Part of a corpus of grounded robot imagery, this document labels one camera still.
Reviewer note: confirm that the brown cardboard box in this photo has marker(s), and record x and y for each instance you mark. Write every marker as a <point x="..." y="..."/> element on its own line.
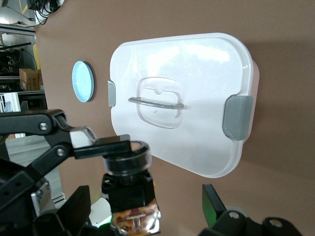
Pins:
<point x="29" y="79"/>

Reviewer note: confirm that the light blue round plate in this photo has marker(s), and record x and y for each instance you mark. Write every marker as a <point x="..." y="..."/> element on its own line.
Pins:
<point x="82" y="81"/>

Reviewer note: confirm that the grey metal shelf rack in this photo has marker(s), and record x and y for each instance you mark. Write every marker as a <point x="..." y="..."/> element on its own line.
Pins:
<point x="14" y="52"/>

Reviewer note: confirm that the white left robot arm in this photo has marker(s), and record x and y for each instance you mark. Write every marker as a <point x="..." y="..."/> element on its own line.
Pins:
<point x="99" y="211"/>

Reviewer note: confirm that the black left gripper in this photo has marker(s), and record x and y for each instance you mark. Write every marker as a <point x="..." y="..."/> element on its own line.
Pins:
<point x="12" y="186"/>

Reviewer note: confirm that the brown table mat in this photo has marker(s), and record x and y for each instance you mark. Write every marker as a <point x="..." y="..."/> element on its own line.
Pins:
<point x="197" y="14"/>

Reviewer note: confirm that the white lidded storage box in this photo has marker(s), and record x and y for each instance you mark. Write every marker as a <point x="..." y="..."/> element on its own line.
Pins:
<point x="192" y="73"/>

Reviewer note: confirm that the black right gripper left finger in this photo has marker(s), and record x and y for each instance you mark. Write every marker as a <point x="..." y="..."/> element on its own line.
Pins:
<point x="76" y="211"/>

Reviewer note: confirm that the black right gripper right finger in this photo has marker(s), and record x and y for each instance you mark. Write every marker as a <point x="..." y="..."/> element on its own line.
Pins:
<point x="212" y="206"/>

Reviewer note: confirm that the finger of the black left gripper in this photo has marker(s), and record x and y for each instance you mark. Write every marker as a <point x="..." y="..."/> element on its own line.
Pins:
<point x="103" y="147"/>

